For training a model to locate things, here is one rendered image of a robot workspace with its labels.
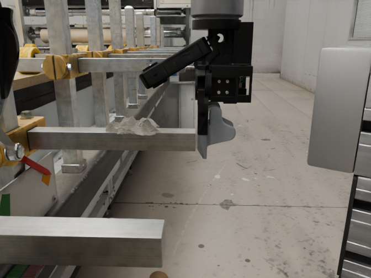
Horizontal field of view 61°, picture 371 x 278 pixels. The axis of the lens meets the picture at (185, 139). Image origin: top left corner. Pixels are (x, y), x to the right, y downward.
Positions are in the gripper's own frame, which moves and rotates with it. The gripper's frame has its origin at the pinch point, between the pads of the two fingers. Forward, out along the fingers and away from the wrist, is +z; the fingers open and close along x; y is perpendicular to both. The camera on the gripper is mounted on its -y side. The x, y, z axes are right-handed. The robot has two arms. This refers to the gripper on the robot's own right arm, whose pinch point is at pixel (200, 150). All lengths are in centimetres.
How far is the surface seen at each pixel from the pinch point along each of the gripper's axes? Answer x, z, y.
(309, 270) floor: 74, 83, 51
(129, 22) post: 94, -25, -30
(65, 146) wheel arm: -1.5, -1.0, -21.6
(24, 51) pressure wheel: 47, -14, -52
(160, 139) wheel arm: -1.5, -2.3, -6.2
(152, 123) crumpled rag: 1.4, -4.1, -8.0
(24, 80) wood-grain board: 38, -7, -49
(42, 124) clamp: 3.7, -3.2, -27.5
